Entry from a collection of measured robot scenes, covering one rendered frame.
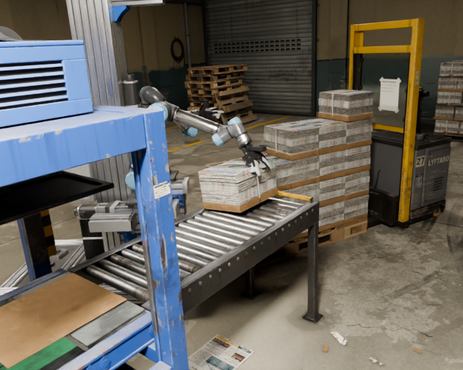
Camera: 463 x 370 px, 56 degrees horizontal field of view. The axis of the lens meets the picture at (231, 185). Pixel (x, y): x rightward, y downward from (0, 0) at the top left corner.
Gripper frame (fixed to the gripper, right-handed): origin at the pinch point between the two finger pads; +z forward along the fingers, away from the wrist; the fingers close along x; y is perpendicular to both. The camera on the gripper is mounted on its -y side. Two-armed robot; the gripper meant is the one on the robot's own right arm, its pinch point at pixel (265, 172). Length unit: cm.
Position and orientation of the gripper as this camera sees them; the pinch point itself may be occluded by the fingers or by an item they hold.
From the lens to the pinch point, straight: 242.9
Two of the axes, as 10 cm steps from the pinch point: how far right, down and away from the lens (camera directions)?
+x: -6.3, 2.8, -7.2
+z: 4.8, 8.7, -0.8
